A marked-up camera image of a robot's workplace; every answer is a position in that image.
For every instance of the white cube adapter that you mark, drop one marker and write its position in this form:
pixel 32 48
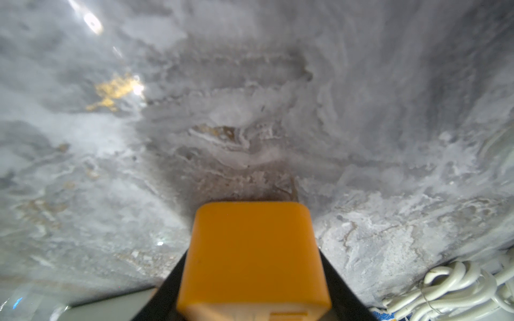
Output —
pixel 123 307

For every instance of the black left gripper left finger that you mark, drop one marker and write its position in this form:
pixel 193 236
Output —
pixel 163 305

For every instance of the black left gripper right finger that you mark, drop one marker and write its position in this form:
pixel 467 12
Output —
pixel 345 305

